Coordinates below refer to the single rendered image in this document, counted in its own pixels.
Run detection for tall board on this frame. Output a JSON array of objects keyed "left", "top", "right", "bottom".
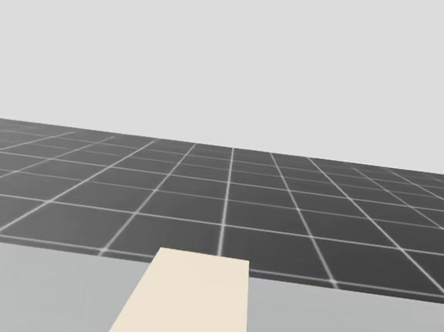
[{"left": 101, "top": 241, "right": 261, "bottom": 332}]

